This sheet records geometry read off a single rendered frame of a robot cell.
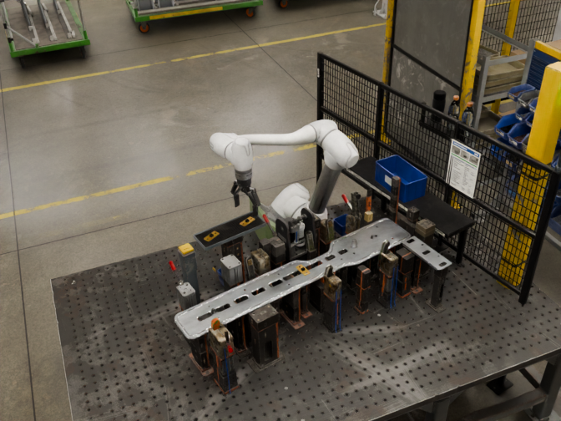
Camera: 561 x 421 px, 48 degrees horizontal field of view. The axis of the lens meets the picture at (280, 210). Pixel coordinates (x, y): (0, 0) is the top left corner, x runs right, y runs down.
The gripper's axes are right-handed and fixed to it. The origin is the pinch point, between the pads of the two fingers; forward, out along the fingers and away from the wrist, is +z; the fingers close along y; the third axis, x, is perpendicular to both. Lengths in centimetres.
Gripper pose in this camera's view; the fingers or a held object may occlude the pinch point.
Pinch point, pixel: (245, 209)
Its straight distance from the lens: 330.8
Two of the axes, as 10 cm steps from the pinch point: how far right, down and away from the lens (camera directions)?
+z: 0.3, 8.1, 5.8
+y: 7.4, 3.7, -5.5
